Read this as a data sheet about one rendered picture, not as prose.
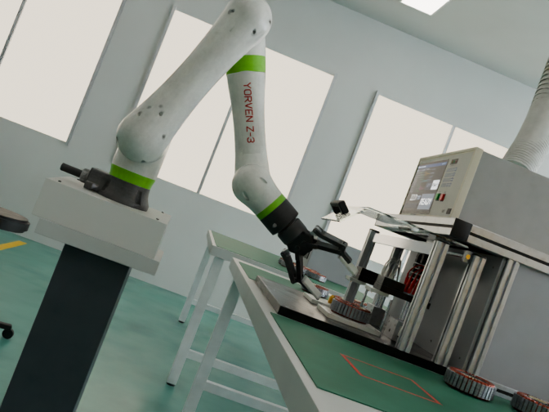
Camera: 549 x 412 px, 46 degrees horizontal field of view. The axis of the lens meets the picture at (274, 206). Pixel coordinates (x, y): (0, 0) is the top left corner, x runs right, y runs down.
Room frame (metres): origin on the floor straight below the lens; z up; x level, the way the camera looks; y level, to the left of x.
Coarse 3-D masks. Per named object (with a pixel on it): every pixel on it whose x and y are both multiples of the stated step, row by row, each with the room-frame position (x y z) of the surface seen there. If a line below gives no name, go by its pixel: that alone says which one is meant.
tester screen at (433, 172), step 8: (424, 168) 2.01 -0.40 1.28; (432, 168) 1.93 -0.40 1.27; (440, 168) 1.86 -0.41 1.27; (416, 176) 2.06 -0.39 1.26; (424, 176) 1.98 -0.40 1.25; (432, 176) 1.91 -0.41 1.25; (440, 176) 1.84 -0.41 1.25; (416, 184) 2.03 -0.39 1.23; (424, 184) 1.95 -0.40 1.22; (416, 192) 2.00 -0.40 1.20; (424, 192) 1.92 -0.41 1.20; (432, 192) 1.85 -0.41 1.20; (408, 200) 2.04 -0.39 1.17; (416, 200) 1.97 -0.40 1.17; (432, 200) 1.83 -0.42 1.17; (408, 208) 2.01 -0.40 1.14; (416, 208) 1.94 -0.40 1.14
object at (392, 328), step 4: (392, 316) 1.79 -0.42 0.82; (388, 320) 1.80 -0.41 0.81; (392, 320) 1.76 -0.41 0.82; (396, 320) 1.73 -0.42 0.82; (400, 320) 1.75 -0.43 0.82; (388, 324) 1.79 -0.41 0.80; (392, 324) 1.75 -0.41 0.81; (396, 324) 1.73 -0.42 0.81; (400, 324) 1.72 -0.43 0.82; (388, 328) 1.77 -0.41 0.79; (392, 328) 1.74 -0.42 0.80; (396, 328) 1.72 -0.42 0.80; (384, 332) 1.79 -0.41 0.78; (388, 332) 1.76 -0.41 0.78; (392, 332) 1.73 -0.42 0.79; (396, 332) 1.72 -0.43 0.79; (388, 336) 1.75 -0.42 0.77; (392, 336) 1.72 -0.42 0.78; (396, 336) 1.72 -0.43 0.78; (396, 340) 1.72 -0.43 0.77
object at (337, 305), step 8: (336, 304) 1.72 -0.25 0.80; (344, 304) 1.70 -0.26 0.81; (352, 304) 1.79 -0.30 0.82; (336, 312) 1.72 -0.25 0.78; (344, 312) 1.70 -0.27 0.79; (352, 312) 1.69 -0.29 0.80; (360, 312) 1.69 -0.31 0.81; (368, 312) 1.72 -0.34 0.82; (360, 320) 1.70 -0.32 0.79; (368, 320) 1.72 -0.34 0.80
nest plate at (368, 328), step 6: (318, 306) 1.80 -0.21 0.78; (324, 312) 1.70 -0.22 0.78; (330, 312) 1.69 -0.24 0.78; (330, 318) 1.67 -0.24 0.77; (336, 318) 1.67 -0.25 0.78; (342, 318) 1.67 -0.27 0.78; (348, 318) 1.72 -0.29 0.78; (348, 324) 1.67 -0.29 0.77; (354, 324) 1.67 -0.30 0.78; (360, 324) 1.69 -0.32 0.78; (366, 324) 1.76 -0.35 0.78; (366, 330) 1.68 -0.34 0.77; (372, 330) 1.68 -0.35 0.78; (378, 336) 1.68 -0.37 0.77
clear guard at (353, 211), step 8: (352, 208) 1.67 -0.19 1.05; (360, 208) 1.59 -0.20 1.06; (368, 208) 1.56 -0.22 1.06; (328, 216) 1.75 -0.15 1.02; (336, 216) 1.67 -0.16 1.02; (344, 216) 1.59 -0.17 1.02; (352, 216) 1.55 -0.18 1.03; (368, 216) 1.78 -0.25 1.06; (376, 216) 1.68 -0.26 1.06; (384, 216) 1.59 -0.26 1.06; (392, 224) 1.74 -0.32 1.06; (400, 224) 1.64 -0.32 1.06; (408, 224) 1.57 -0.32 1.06; (408, 232) 1.81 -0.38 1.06; (416, 232) 1.71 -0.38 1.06; (424, 232) 1.61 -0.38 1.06; (432, 232) 1.58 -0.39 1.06; (432, 240) 1.78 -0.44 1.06; (448, 240) 1.59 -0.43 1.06
